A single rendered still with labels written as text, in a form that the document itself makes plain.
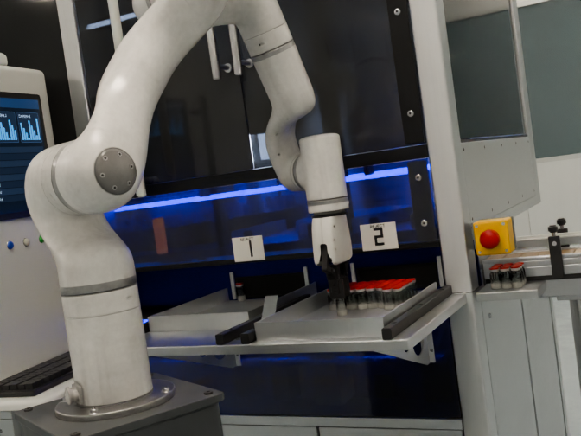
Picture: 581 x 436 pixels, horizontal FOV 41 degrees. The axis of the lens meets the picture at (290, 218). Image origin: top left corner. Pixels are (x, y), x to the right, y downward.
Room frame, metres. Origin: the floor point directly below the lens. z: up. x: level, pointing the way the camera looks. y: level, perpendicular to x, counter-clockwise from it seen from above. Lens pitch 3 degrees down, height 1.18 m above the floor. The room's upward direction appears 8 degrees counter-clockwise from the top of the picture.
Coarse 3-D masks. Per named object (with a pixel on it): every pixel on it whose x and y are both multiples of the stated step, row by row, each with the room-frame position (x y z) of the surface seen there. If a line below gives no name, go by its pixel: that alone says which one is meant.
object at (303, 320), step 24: (432, 288) 1.64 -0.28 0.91; (288, 312) 1.60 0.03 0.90; (312, 312) 1.69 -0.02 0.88; (336, 312) 1.65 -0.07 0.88; (360, 312) 1.61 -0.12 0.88; (384, 312) 1.58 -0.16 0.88; (264, 336) 1.47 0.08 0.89; (288, 336) 1.45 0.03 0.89; (312, 336) 1.43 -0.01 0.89; (336, 336) 1.40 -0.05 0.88; (360, 336) 1.38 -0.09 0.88
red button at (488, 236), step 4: (484, 232) 1.62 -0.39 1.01; (488, 232) 1.61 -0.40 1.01; (492, 232) 1.61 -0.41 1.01; (496, 232) 1.62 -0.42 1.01; (480, 236) 1.62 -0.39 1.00; (484, 236) 1.62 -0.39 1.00; (488, 236) 1.61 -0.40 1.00; (492, 236) 1.61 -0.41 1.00; (496, 236) 1.61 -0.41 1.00; (480, 240) 1.62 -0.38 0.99; (484, 240) 1.62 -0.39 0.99; (488, 240) 1.61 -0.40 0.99; (492, 240) 1.61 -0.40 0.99; (496, 240) 1.61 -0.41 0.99; (484, 244) 1.62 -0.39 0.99; (488, 244) 1.61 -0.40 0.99; (492, 244) 1.61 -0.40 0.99; (496, 244) 1.61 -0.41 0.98; (488, 248) 1.62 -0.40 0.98; (492, 248) 1.62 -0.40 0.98
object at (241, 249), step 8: (232, 240) 1.93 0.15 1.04; (240, 240) 1.92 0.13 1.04; (248, 240) 1.91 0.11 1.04; (256, 240) 1.90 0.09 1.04; (240, 248) 1.92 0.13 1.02; (248, 248) 1.91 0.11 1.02; (256, 248) 1.90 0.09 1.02; (240, 256) 1.92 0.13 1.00; (248, 256) 1.91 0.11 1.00; (256, 256) 1.90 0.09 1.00; (264, 256) 1.89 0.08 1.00
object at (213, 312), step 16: (304, 288) 1.87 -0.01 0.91; (192, 304) 1.89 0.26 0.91; (208, 304) 1.95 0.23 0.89; (224, 304) 1.99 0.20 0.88; (240, 304) 1.95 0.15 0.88; (256, 304) 1.92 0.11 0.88; (160, 320) 1.72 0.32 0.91; (176, 320) 1.70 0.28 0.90; (192, 320) 1.68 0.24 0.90; (208, 320) 1.67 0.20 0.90; (224, 320) 1.65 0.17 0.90; (240, 320) 1.63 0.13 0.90
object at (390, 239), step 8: (368, 224) 1.77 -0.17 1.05; (376, 224) 1.76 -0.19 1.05; (384, 224) 1.75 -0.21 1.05; (392, 224) 1.74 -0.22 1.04; (368, 232) 1.77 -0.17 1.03; (376, 232) 1.76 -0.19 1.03; (384, 232) 1.75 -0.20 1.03; (392, 232) 1.74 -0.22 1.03; (368, 240) 1.77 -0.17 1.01; (384, 240) 1.75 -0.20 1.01; (392, 240) 1.74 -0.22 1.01; (368, 248) 1.77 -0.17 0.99; (376, 248) 1.76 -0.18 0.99; (384, 248) 1.75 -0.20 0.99; (392, 248) 1.74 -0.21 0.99
